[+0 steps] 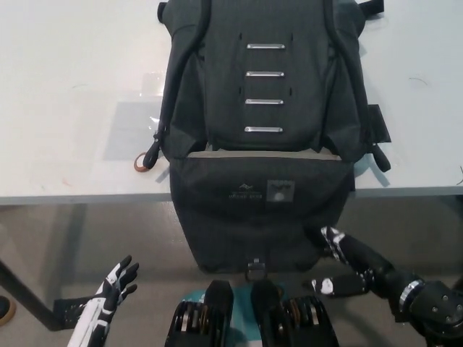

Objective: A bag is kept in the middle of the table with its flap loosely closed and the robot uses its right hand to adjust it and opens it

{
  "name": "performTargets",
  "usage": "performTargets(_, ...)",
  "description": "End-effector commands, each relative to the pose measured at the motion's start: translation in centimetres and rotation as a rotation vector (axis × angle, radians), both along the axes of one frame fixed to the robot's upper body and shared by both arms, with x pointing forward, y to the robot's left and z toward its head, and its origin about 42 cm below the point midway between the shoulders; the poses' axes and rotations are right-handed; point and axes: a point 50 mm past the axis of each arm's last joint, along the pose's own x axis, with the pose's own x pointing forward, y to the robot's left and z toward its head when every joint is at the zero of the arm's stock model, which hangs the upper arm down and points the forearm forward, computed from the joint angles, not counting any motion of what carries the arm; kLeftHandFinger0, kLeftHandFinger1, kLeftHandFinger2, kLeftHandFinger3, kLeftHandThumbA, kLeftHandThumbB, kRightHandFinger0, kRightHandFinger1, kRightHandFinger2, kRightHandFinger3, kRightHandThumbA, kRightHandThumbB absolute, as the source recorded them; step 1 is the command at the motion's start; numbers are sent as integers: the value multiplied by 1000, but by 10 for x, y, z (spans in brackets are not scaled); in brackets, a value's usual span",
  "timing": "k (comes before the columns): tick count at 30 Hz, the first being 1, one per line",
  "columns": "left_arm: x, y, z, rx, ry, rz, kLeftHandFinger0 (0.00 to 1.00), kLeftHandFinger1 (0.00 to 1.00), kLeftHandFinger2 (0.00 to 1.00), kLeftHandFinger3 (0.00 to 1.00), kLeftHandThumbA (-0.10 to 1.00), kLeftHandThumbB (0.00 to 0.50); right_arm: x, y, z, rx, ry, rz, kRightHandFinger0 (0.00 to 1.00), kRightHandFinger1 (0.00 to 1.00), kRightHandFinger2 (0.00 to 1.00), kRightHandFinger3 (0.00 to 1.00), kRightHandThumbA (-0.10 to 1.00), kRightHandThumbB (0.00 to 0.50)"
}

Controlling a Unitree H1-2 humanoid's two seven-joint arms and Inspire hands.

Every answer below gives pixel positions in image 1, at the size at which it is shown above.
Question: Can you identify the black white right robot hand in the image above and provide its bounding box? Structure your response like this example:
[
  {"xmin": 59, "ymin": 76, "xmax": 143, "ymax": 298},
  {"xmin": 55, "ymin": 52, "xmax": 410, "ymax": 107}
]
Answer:
[{"xmin": 302, "ymin": 225, "xmax": 410, "ymax": 305}]

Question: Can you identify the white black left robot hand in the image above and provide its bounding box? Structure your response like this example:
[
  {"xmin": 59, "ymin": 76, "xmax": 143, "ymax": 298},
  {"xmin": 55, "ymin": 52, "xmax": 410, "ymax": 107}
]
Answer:
[{"xmin": 67, "ymin": 254, "xmax": 140, "ymax": 347}]

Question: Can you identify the dark grey backpack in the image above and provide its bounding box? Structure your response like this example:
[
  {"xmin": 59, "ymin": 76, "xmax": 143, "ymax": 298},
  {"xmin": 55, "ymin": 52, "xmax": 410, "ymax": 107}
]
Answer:
[{"xmin": 156, "ymin": 0, "xmax": 394, "ymax": 281}]

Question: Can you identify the black teal robot body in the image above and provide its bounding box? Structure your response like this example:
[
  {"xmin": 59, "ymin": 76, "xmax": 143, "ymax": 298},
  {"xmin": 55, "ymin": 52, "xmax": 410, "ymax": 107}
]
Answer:
[{"xmin": 164, "ymin": 278, "xmax": 341, "ymax": 347}]

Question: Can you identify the black perforated foot plate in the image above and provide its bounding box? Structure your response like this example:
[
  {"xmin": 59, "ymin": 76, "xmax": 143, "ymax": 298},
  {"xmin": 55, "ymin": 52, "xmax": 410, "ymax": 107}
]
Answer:
[{"xmin": 52, "ymin": 296, "xmax": 91, "ymax": 329}]

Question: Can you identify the black table leg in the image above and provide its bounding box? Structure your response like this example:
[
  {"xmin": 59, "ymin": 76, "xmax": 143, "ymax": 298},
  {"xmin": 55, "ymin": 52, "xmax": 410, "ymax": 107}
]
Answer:
[{"xmin": 0, "ymin": 257, "xmax": 63, "ymax": 332}]

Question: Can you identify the brown soled shoe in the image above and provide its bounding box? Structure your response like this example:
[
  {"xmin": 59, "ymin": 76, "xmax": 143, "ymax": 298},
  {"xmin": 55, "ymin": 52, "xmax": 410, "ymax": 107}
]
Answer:
[{"xmin": 0, "ymin": 295, "xmax": 17, "ymax": 325}]

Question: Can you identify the transparent plastic film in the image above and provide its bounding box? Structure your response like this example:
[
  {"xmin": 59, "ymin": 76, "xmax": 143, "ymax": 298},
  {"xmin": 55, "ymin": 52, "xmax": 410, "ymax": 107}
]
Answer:
[{"xmin": 139, "ymin": 71, "xmax": 166, "ymax": 98}]

